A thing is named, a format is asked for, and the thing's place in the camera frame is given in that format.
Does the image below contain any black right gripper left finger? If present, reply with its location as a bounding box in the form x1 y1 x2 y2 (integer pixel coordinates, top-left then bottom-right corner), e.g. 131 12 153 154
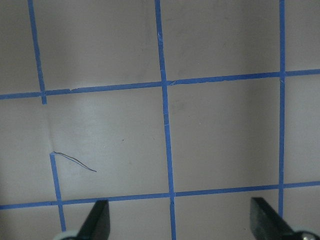
75 200 111 240

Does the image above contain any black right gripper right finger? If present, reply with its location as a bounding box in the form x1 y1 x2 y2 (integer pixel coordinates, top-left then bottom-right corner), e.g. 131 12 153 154
250 197 296 240

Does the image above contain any thin loose tape strand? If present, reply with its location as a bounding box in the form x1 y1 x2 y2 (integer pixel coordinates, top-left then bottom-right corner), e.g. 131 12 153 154
53 151 97 173

